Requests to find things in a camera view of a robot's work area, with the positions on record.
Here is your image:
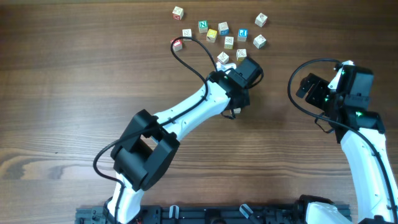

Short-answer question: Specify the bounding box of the yellow top block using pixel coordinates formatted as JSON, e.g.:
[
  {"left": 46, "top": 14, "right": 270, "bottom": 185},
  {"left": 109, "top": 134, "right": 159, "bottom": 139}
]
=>
[{"left": 206, "top": 29, "right": 218, "bottom": 43}]

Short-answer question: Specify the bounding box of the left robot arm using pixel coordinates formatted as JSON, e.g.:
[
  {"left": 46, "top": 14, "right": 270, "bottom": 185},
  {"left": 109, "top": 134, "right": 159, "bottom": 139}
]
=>
[{"left": 106, "top": 58, "right": 264, "bottom": 223}]

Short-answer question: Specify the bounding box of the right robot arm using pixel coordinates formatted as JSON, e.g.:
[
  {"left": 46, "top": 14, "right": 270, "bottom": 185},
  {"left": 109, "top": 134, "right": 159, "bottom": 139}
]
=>
[{"left": 296, "top": 61, "right": 397, "bottom": 223}]

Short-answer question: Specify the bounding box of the yellow sided picture block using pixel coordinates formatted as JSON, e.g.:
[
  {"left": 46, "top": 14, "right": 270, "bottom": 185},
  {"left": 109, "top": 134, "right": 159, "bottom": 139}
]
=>
[{"left": 236, "top": 49, "right": 248, "bottom": 62}]

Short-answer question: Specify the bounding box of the red blue tilted block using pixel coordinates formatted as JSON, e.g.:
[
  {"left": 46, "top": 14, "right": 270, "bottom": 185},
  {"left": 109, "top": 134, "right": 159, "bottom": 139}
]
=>
[{"left": 217, "top": 52, "right": 229, "bottom": 65}]

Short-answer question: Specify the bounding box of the green sided picture block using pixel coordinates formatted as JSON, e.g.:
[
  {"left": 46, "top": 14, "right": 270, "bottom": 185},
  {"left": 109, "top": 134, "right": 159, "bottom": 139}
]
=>
[{"left": 253, "top": 34, "right": 267, "bottom": 49}]

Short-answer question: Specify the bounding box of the yellow green picture block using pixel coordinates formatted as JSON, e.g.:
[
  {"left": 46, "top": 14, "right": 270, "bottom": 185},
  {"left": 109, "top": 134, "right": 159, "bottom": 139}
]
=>
[{"left": 224, "top": 36, "right": 234, "bottom": 49}]

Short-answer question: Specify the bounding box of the blue P block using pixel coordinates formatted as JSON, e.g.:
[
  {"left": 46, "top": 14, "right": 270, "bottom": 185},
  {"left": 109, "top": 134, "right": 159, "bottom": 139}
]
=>
[{"left": 237, "top": 29, "right": 248, "bottom": 42}]

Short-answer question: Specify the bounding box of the blue sided picture block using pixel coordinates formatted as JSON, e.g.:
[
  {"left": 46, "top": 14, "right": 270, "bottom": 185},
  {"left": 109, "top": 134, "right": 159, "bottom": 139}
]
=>
[{"left": 218, "top": 22, "right": 229, "bottom": 35}]

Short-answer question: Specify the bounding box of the far right picture block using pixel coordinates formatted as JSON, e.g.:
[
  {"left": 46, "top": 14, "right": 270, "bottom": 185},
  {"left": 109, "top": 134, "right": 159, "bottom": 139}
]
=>
[{"left": 255, "top": 12, "right": 268, "bottom": 27}]

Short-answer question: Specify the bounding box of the green N block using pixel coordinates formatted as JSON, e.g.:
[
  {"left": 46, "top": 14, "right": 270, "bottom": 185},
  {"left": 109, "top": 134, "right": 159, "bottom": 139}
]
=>
[{"left": 198, "top": 20, "right": 208, "bottom": 34}]

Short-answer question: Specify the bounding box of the white picture block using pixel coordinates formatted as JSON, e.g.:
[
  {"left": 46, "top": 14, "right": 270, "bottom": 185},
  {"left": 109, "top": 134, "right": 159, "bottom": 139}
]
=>
[{"left": 182, "top": 29, "right": 192, "bottom": 41}]

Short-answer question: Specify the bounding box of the red I block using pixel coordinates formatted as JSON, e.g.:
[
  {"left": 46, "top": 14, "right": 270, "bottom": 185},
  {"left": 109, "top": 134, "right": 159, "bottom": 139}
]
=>
[{"left": 170, "top": 39, "right": 183, "bottom": 52}]

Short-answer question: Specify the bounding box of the red six block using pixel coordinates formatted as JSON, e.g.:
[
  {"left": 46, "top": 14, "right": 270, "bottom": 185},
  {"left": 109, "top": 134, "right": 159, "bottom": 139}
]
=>
[{"left": 172, "top": 6, "right": 184, "bottom": 21}]

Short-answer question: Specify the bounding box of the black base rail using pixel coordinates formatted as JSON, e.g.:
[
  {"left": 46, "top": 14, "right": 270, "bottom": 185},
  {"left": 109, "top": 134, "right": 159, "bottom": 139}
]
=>
[{"left": 75, "top": 204, "right": 304, "bottom": 224}]

